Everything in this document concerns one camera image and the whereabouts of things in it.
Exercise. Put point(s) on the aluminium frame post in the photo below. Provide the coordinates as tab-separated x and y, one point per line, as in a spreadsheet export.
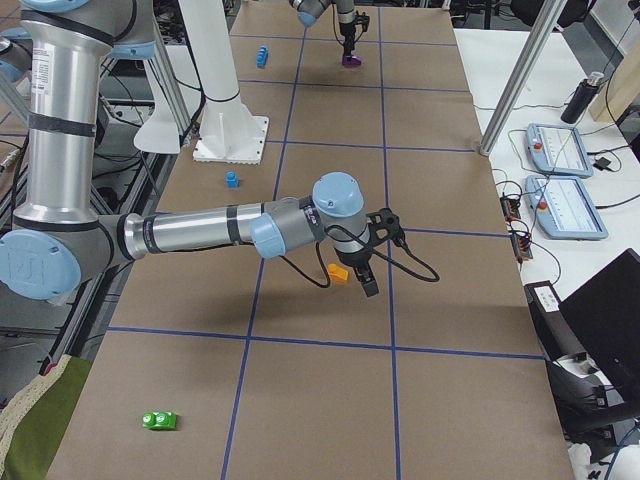
535	42

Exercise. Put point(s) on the purple trapezoid block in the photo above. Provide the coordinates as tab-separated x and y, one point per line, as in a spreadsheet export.
351	61

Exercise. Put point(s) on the orange trapezoid block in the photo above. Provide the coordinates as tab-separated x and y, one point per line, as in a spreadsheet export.
337	274

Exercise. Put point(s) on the black water bottle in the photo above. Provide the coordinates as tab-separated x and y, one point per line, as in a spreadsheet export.
582	97

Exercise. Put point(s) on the green cloth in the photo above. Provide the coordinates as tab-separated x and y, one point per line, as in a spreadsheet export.
35	420

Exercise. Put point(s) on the blue double block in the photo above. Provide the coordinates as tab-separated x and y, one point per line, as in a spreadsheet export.
262	56

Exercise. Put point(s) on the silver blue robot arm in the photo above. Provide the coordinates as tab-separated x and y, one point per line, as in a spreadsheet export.
57	241
309	12

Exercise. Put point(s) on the teach pendant tablet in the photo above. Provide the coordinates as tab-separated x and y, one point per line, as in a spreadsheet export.
557	150
563	209

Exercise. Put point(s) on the far teach pendant tablet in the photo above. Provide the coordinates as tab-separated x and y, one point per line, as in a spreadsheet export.
557	150

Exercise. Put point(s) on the black monitor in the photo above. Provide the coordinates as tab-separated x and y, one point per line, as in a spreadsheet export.
604	316

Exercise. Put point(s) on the green block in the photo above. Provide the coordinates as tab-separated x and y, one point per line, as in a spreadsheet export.
159	420

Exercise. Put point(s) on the small blue block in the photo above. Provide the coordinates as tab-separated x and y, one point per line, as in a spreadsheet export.
232	180

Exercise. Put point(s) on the near teach pendant tablet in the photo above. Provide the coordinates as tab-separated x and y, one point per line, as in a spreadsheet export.
563	209

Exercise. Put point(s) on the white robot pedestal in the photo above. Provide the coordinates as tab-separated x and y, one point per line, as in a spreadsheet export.
196	92

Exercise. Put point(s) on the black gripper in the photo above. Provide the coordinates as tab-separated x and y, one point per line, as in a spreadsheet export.
346	30
353	259

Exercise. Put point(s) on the black relay board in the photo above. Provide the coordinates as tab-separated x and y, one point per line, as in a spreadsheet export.
519	232

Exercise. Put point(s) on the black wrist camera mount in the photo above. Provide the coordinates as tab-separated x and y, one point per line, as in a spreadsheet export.
384	225

